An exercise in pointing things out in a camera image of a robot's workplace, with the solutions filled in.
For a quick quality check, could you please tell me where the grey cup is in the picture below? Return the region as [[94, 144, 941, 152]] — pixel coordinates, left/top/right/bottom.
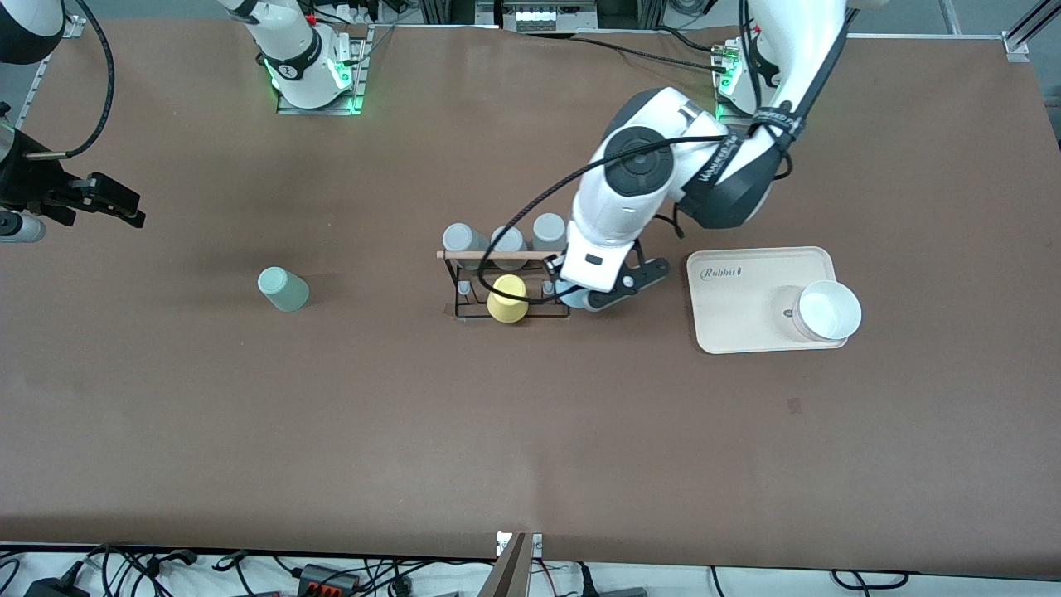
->
[[530, 213, 569, 255], [491, 226, 529, 271], [443, 222, 492, 271]]

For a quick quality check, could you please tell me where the grey metal camera pole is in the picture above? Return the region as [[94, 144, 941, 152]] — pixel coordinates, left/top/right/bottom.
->
[[477, 533, 529, 597]]

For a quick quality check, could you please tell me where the white bowl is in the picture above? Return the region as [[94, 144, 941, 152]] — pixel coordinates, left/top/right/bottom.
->
[[792, 279, 863, 342]]

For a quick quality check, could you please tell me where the black wire cup rack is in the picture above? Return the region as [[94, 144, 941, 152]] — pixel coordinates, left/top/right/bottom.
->
[[437, 247, 581, 324]]

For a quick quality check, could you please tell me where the black floor cable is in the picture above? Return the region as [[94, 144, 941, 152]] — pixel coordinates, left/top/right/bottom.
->
[[83, 543, 200, 583], [829, 568, 913, 591]]

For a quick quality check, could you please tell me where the silver metal bracket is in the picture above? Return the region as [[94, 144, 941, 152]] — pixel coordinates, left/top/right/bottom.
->
[[496, 531, 545, 558]]

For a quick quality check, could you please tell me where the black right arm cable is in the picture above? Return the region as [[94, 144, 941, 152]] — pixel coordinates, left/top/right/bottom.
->
[[66, 0, 117, 158]]

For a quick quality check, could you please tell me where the black table cable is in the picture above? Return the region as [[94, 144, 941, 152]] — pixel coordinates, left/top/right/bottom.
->
[[651, 25, 730, 56], [572, 35, 722, 71]]

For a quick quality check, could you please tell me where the yellow cup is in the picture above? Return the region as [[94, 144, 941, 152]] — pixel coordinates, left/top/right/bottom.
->
[[487, 274, 530, 324]]

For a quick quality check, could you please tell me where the black power adapter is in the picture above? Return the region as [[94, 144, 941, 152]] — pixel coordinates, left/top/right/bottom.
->
[[23, 576, 92, 597]]

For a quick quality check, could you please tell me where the grey electrical box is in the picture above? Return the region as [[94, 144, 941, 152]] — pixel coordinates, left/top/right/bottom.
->
[[501, 0, 599, 32]]

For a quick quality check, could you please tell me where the black orange connector box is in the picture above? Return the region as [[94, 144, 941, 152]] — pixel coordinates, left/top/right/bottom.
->
[[297, 564, 363, 595]]

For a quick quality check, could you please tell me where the beige plastic tray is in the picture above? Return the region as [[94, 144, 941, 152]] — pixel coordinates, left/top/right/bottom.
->
[[686, 246, 836, 355]]

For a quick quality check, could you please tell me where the pale green cup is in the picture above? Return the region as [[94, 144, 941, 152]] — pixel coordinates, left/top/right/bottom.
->
[[257, 266, 310, 313]]

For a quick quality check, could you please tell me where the brown table cover mat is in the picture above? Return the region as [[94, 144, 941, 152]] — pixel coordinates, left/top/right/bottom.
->
[[0, 18, 1061, 580]]

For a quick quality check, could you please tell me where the aluminium frame rail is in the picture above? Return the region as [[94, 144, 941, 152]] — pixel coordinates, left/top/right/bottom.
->
[[1001, 0, 1061, 63], [15, 15, 85, 125]]

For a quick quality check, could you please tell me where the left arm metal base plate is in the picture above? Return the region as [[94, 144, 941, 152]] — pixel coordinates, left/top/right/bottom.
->
[[715, 79, 759, 125]]

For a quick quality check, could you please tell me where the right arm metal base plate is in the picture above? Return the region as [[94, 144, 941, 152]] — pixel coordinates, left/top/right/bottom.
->
[[276, 25, 366, 115]]

